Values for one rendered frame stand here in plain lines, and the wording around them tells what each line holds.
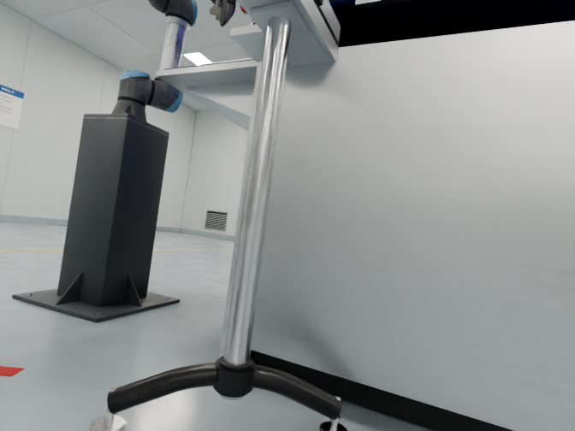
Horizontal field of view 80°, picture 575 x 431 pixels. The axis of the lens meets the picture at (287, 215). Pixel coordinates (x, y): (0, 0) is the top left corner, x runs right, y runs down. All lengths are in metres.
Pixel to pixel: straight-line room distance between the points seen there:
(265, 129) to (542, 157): 0.54
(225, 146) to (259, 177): 7.43
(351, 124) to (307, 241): 0.30
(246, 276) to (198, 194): 7.65
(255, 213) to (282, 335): 0.36
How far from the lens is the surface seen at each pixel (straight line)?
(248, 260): 0.67
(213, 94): 1.23
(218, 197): 7.94
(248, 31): 0.93
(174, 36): 1.84
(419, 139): 0.83
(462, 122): 0.84
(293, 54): 0.94
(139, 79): 1.73
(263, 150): 0.68
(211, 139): 8.38
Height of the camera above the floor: 0.41
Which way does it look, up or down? 2 degrees up
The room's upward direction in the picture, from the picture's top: 7 degrees clockwise
